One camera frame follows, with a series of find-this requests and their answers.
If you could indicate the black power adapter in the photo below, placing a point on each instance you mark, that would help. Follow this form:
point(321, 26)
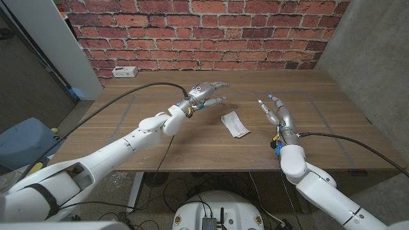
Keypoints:
point(284, 224)

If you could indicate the white power strip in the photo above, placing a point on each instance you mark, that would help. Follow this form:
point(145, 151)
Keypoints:
point(124, 72)

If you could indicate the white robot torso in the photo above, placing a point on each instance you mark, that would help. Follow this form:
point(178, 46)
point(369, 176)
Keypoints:
point(220, 204)

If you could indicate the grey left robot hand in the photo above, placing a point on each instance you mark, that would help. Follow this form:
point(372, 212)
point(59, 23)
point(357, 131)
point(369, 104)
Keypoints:
point(201, 94)

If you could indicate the printed red brick backdrop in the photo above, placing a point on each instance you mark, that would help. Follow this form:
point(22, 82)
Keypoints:
point(207, 32)

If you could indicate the white upright panel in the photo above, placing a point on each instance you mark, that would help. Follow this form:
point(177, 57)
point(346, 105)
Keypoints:
point(48, 32)

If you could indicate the yellow flat object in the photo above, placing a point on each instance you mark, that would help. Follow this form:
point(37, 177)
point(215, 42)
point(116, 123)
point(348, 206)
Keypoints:
point(35, 167)

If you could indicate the white receipt paper strip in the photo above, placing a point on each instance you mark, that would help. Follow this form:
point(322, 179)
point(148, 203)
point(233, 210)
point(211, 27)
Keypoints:
point(234, 124)

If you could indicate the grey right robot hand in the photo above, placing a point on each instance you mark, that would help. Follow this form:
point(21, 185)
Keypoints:
point(284, 121)

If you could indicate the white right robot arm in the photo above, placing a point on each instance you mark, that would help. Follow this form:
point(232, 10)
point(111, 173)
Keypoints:
point(319, 185)

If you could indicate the blue plastic bin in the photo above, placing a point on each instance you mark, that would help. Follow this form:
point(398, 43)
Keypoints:
point(22, 140)

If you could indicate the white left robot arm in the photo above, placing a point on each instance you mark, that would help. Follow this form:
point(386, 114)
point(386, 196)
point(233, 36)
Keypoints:
point(80, 169)

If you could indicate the white table leg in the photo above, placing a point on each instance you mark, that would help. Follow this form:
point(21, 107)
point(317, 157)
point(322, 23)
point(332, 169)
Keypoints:
point(134, 191)

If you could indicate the small yellow green ball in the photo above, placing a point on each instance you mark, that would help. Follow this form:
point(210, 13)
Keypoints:
point(54, 130)

